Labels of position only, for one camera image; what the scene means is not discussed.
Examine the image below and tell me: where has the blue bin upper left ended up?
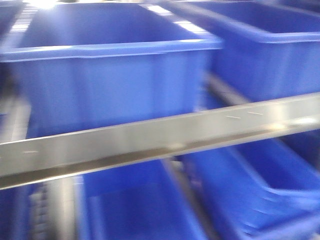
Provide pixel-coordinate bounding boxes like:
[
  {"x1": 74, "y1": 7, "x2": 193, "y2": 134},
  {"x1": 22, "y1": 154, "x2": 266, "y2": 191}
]
[{"x1": 0, "y1": 3, "x2": 223, "y2": 138}]

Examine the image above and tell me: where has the blue bin upper right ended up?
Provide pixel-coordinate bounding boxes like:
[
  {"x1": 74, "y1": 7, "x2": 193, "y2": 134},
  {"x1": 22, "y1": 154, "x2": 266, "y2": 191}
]
[{"x1": 189, "y1": 0, "x2": 320, "y2": 103}]

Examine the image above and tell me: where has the blue bin lower right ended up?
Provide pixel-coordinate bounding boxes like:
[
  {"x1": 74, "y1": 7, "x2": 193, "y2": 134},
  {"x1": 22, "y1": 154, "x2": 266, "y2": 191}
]
[{"x1": 179, "y1": 138, "x2": 320, "y2": 240}]

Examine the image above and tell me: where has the blue bin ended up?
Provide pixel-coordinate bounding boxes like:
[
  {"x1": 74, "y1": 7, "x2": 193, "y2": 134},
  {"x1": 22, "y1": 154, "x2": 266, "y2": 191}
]
[
  {"x1": 0, "y1": 3, "x2": 223, "y2": 138},
  {"x1": 179, "y1": 138, "x2": 320, "y2": 240},
  {"x1": 74, "y1": 159, "x2": 207, "y2": 240},
  {"x1": 189, "y1": 0, "x2": 320, "y2": 103}
]

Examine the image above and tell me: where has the blue bin lower middle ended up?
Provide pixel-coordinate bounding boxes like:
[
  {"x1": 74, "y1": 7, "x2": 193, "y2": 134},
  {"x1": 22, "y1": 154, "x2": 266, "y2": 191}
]
[{"x1": 74, "y1": 159, "x2": 207, "y2": 240}]

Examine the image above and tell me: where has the steel shelf front rail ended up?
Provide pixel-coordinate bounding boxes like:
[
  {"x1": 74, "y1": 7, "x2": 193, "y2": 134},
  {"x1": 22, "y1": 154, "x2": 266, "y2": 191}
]
[{"x1": 0, "y1": 93, "x2": 320, "y2": 190}]

